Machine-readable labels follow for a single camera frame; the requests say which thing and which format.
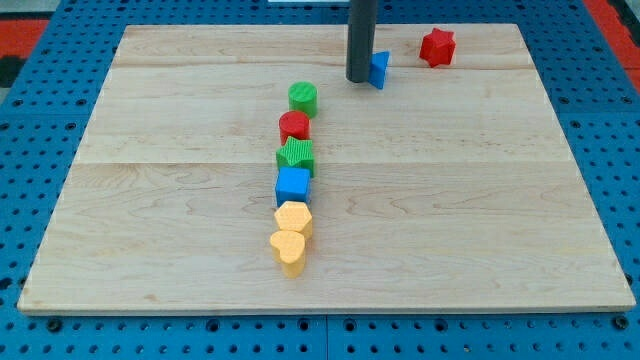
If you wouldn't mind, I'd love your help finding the blue triangle block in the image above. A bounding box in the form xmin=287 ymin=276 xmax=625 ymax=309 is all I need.
xmin=368 ymin=51 xmax=390 ymax=90

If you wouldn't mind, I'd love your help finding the blue cube block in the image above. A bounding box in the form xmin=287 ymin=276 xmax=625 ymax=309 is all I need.
xmin=275 ymin=167 xmax=311 ymax=207

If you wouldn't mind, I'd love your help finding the green star block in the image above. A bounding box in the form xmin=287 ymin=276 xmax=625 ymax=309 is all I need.
xmin=276 ymin=136 xmax=315 ymax=178

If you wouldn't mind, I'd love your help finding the yellow hexagon block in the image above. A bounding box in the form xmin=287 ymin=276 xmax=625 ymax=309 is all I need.
xmin=274 ymin=201 xmax=313 ymax=240

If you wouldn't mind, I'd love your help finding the red cylinder block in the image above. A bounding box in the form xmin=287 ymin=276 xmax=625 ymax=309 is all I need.
xmin=278 ymin=110 xmax=310 ymax=145

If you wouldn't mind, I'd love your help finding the yellow heart block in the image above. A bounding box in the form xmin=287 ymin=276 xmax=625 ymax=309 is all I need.
xmin=269 ymin=230 xmax=306 ymax=278

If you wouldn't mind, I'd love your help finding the green cylinder block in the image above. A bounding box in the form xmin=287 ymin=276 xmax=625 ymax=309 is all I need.
xmin=288 ymin=81 xmax=318 ymax=118

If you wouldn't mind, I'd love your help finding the light wooden board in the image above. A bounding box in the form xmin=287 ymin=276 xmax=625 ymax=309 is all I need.
xmin=18 ymin=24 xmax=636 ymax=316

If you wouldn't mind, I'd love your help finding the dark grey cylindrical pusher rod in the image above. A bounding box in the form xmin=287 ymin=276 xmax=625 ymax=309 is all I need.
xmin=346 ymin=0 xmax=378 ymax=83

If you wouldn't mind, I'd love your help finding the red star block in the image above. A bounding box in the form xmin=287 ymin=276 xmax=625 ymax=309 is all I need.
xmin=419 ymin=27 xmax=456 ymax=67

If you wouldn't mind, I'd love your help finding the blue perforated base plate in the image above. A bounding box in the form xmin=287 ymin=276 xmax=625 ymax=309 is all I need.
xmin=1 ymin=0 xmax=639 ymax=359

